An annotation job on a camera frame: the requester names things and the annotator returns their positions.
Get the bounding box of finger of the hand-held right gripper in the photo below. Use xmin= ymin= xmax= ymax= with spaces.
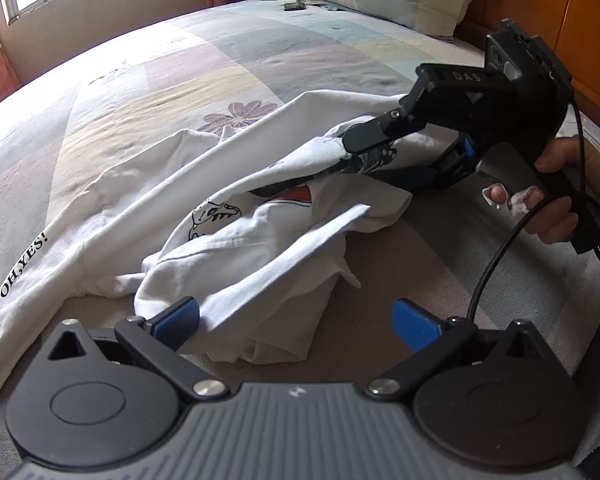
xmin=341 ymin=109 xmax=430 ymax=155
xmin=379 ymin=136 xmax=479 ymax=192

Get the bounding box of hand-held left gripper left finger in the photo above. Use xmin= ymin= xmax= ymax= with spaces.
xmin=49 ymin=296 xmax=232 ymax=404

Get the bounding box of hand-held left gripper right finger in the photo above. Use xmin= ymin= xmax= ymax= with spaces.
xmin=364 ymin=297 xmax=557 ymax=404

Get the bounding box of white printed t-shirt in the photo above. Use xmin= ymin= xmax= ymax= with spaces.
xmin=0 ymin=89 xmax=476 ymax=421

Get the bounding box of person's right hand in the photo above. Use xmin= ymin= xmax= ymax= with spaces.
xmin=482 ymin=136 xmax=592 ymax=247

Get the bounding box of wooden headboard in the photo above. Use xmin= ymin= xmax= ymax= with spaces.
xmin=452 ymin=0 xmax=600 ymax=126

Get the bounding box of bed with patchwork sheet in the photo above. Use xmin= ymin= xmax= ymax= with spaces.
xmin=0 ymin=0 xmax=600 ymax=480

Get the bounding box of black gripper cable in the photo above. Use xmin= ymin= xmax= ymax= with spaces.
xmin=466 ymin=95 xmax=592 ymax=322

